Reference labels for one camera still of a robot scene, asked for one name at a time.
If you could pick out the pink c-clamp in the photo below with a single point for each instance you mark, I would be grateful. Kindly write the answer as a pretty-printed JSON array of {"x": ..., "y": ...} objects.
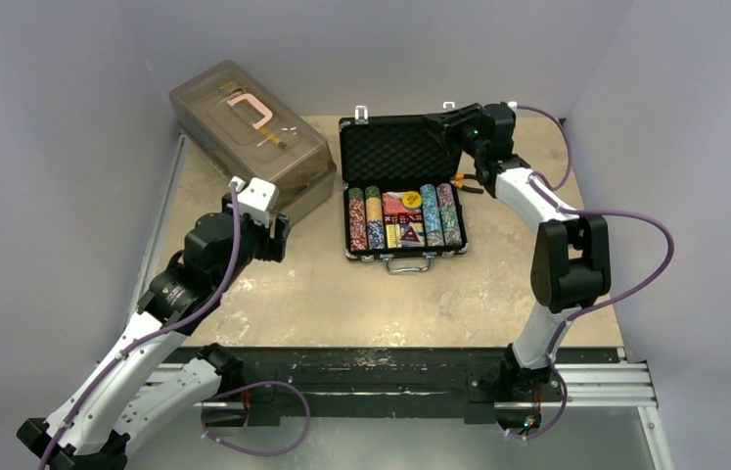
[{"x": 264, "y": 113}]

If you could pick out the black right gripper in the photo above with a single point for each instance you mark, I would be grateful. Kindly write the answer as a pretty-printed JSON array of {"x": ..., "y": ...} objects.
[{"x": 454, "y": 123}]

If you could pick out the translucent brown plastic box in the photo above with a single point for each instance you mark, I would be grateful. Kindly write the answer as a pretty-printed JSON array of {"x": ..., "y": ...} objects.
[{"x": 287, "y": 151}]

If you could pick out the yellow big blind button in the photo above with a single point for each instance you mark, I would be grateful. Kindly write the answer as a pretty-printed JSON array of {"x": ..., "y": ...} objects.
[{"x": 412, "y": 200}]

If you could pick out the purple green chip row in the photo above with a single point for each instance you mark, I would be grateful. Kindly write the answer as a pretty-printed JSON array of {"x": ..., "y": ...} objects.
[{"x": 448, "y": 215}]

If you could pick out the red triangle all-in marker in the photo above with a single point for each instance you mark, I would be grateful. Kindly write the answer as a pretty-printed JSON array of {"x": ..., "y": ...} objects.
[{"x": 410, "y": 236}]

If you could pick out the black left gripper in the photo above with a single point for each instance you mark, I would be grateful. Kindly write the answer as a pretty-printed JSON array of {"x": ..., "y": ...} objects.
[{"x": 271, "y": 246}]

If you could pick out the red dice in case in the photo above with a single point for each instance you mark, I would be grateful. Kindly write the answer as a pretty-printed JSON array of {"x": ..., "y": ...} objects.
[{"x": 393, "y": 219}]

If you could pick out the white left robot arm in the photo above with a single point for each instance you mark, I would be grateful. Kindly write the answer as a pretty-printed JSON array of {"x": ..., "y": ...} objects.
[{"x": 109, "y": 418}]

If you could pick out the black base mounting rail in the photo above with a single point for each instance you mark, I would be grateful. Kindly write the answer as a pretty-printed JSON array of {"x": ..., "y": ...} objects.
[{"x": 424, "y": 383}]

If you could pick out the yellow blue chip row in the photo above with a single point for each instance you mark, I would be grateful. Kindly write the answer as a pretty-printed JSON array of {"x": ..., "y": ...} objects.
[{"x": 374, "y": 218}]

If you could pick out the orange handled pliers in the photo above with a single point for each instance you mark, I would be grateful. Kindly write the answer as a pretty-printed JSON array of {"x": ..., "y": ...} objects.
[{"x": 467, "y": 182}]

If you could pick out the red white chip row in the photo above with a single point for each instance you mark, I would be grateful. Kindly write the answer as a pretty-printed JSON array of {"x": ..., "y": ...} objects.
[{"x": 357, "y": 227}]

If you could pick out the red card deck box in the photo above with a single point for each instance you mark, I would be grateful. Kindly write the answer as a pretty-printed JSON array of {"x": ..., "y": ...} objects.
[{"x": 392, "y": 203}]

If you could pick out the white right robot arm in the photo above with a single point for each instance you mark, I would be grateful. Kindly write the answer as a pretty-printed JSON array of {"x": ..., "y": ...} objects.
[{"x": 570, "y": 268}]

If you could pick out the blue yellow card deck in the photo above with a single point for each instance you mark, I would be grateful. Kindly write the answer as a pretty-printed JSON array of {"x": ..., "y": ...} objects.
[{"x": 392, "y": 233}]

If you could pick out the light blue chip row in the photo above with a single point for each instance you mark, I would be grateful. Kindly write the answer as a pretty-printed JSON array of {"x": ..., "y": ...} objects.
[{"x": 431, "y": 216}]

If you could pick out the black poker set case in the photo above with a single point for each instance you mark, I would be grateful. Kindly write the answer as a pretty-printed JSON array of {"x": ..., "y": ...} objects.
[{"x": 398, "y": 153}]

